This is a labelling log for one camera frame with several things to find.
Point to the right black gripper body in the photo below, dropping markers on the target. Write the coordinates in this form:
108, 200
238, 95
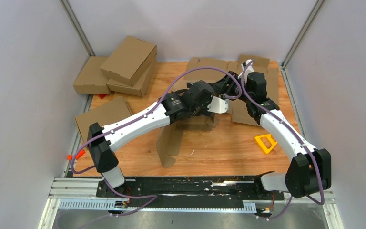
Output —
233, 89

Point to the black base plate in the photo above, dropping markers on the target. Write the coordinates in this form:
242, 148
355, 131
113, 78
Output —
193, 192

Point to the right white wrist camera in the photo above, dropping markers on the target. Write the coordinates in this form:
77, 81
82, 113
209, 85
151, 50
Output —
247, 68

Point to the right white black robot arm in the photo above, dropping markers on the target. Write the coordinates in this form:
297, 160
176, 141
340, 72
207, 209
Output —
310, 168

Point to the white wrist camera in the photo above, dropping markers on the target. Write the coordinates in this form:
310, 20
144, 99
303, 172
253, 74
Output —
218, 105
247, 68

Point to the flat cardboard sheet underneath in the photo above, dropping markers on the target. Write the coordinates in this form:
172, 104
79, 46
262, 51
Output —
261, 86

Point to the aluminium slotted rail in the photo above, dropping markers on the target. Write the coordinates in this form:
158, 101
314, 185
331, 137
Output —
80, 193

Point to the orange plastic clip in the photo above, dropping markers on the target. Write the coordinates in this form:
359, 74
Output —
77, 156

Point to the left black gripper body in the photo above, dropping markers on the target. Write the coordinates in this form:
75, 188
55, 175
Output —
202, 110

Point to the yellow triangle piece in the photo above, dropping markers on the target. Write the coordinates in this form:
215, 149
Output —
266, 142

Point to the aluminium corner post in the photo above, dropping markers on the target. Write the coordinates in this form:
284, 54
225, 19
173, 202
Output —
76, 25
318, 5

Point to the left aluminium corner post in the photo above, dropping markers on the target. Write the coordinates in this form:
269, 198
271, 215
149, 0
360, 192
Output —
76, 25

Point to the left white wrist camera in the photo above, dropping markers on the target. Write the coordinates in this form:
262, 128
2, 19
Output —
218, 105

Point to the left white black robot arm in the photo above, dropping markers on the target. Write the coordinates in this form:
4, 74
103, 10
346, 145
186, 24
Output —
103, 141

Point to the right aluminium corner post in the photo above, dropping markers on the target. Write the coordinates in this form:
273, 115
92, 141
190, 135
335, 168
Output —
318, 5

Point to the cardboard box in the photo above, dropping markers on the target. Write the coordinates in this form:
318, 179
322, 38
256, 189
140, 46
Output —
91, 80
183, 132
108, 113
129, 60
140, 88

